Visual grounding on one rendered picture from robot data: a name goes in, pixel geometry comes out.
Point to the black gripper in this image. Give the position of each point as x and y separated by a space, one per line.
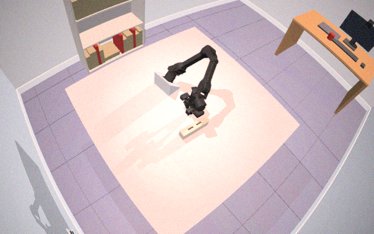
185 97

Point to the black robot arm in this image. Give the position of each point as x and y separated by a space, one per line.
205 84

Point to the grey two-prong plug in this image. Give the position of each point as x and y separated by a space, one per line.
188 111

